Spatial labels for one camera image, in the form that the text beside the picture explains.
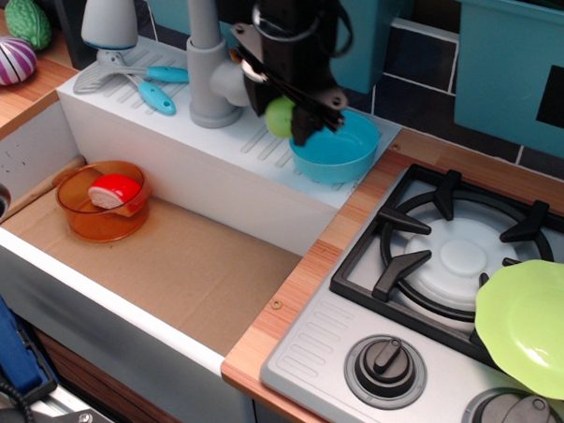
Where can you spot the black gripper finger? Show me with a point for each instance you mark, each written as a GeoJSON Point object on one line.
{"type": "Point", "coordinates": [307, 120]}
{"type": "Point", "coordinates": [260, 89]}

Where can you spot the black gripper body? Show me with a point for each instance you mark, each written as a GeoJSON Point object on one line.
{"type": "Point", "coordinates": [297, 64]}

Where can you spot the green toy pear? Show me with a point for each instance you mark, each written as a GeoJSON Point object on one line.
{"type": "Point", "coordinates": [278, 117]}

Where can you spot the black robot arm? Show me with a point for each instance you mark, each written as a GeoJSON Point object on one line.
{"type": "Point", "coordinates": [292, 17]}

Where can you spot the blue plastic bowl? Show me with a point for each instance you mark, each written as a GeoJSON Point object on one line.
{"type": "Point", "coordinates": [341, 156]}

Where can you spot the grey toy faucet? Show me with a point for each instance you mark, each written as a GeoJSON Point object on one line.
{"type": "Point", "coordinates": [217, 83]}

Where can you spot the teal storage bin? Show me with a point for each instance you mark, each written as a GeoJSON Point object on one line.
{"type": "Point", "coordinates": [510, 72]}
{"type": "Point", "coordinates": [357, 70]}

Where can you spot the white toy sink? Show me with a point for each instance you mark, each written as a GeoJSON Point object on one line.
{"type": "Point", "coordinates": [239, 176]}

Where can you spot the white soap dispenser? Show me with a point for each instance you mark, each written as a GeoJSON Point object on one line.
{"type": "Point", "coordinates": [109, 25]}

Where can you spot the black stove grate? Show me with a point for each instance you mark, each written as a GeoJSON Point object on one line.
{"type": "Point", "coordinates": [430, 247]}

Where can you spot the red white toy fruit slice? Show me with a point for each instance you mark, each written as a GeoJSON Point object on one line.
{"type": "Point", "coordinates": [111, 191]}

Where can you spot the brown cardboard sheet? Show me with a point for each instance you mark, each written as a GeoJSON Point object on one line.
{"type": "Point", "coordinates": [205, 280]}

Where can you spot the orange transparent pot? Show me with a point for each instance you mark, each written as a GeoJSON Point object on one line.
{"type": "Point", "coordinates": [96, 224]}

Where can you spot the silver toy stove top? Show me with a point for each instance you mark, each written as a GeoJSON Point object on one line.
{"type": "Point", "coordinates": [307, 366]}

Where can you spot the green toy vegetable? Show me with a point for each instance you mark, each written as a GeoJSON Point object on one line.
{"type": "Point", "coordinates": [27, 20]}

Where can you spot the purple striped toy onion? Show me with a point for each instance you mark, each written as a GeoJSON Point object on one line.
{"type": "Point", "coordinates": [17, 60]}

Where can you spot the grey stove knob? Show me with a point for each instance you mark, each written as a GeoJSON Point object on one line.
{"type": "Point", "coordinates": [385, 372]}
{"type": "Point", "coordinates": [504, 405]}

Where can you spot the light green plastic plate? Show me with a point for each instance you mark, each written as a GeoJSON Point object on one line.
{"type": "Point", "coordinates": [520, 320]}

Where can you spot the blue clamp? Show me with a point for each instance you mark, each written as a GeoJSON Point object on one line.
{"type": "Point", "coordinates": [22, 365]}

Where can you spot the grey utensil blue handle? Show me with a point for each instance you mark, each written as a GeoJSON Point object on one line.
{"type": "Point", "coordinates": [153, 95]}

